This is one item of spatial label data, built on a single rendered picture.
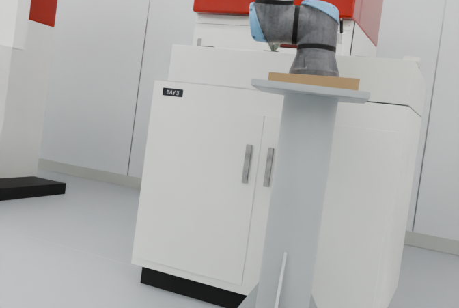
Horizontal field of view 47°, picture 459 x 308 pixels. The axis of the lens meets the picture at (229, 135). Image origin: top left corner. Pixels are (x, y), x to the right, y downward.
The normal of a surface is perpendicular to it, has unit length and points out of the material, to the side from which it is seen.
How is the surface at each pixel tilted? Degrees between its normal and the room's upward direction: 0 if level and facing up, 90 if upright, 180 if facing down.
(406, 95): 90
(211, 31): 90
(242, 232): 90
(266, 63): 90
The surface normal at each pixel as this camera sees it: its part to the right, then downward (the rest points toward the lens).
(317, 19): -0.13, -0.04
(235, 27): -0.40, -0.03
